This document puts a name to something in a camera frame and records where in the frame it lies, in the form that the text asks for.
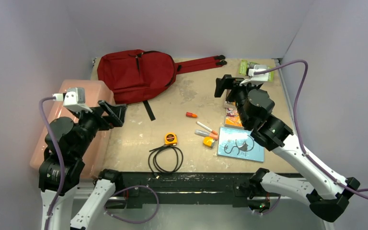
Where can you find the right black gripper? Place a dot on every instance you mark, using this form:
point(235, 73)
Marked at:
point(233, 88)

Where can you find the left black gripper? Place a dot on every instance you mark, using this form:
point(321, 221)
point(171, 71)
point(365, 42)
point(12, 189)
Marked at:
point(117, 112)

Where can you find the red student backpack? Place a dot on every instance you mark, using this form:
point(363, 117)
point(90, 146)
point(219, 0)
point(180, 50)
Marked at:
point(136, 76)

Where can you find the light blue book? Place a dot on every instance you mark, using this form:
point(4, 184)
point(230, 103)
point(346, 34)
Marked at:
point(238, 144)

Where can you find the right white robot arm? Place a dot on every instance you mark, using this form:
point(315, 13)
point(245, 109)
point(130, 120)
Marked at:
point(324, 191)

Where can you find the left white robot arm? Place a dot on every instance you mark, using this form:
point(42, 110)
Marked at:
point(56, 179)

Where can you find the green booklet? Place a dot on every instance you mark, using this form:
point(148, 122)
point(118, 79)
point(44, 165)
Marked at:
point(244, 62)

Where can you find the colourful Roald Dahl book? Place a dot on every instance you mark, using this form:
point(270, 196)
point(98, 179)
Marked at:
point(232, 118)

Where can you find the white orange marker pen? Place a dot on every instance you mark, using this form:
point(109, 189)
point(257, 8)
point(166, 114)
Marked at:
point(207, 128)

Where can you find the red orange crayon marker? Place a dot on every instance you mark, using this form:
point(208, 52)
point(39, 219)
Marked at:
point(191, 115)

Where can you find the grey orange highlighter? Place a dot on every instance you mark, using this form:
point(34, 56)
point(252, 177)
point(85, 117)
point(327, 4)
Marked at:
point(206, 134)

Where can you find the yellow tape measure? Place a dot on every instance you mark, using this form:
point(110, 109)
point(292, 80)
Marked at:
point(170, 139)

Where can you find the yellow grey correction tape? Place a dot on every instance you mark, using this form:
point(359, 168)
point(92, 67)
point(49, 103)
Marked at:
point(209, 142)

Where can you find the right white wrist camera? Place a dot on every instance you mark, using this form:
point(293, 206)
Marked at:
point(250, 76)

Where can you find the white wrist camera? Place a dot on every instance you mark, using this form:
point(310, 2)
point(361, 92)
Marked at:
point(250, 76)
point(73, 99)

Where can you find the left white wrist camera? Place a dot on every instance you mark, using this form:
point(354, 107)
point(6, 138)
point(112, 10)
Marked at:
point(73, 99)

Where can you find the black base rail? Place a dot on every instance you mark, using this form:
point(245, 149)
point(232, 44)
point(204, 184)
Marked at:
point(183, 188)

